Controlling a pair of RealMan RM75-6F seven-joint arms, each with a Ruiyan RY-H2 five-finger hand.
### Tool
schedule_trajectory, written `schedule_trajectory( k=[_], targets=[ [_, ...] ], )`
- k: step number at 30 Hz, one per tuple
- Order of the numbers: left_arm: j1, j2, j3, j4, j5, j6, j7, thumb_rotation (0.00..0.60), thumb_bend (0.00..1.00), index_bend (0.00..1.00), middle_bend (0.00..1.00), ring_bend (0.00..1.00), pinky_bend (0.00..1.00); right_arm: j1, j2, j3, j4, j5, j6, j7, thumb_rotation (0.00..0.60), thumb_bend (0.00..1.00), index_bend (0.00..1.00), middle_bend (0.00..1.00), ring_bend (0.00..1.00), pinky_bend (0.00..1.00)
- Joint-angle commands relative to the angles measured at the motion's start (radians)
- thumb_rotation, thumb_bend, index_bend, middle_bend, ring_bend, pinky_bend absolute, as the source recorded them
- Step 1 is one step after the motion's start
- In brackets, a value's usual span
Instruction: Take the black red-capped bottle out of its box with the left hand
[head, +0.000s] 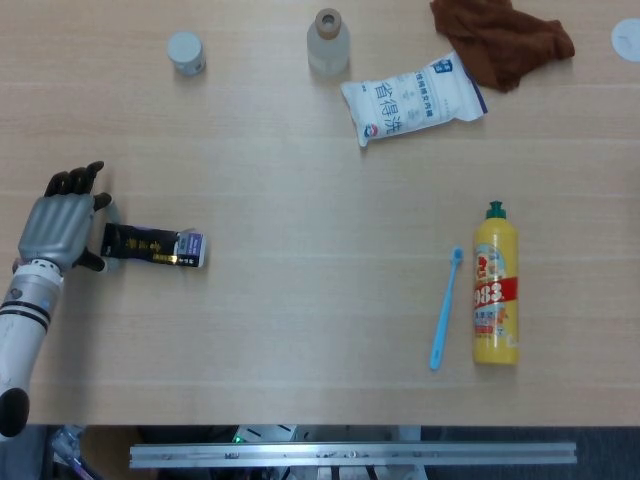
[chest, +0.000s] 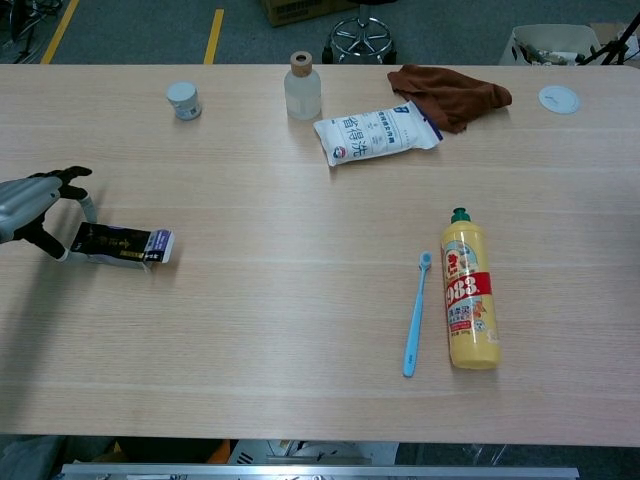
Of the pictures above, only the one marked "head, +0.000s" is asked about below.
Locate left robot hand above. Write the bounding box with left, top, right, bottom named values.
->
left=17, top=160, right=122, bottom=275

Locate white detergent refill pouch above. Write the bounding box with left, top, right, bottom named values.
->
left=340, top=50, right=488, bottom=149

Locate black box with gold text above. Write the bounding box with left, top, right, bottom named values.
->
left=100, top=222, right=208, bottom=270

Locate frosted glass bottle wooden cap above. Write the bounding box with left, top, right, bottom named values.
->
left=307, top=8, right=350, bottom=78

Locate small white lidded jar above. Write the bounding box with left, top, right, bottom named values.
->
left=166, top=31, right=207, bottom=78

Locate light blue toothbrush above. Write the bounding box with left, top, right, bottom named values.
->
left=429, top=244, right=465, bottom=372

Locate aluminium rail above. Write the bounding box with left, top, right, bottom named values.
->
left=129, top=440, right=579, bottom=470

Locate yellow detergent bottle green cap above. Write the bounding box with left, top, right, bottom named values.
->
left=472, top=200, right=521, bottom=366

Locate brown cloth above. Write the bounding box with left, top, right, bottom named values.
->
left=429, top=0, right=577, bottom=94

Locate white round table grommet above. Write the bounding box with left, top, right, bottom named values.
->
left=610, top=17, right=640, bottom=63

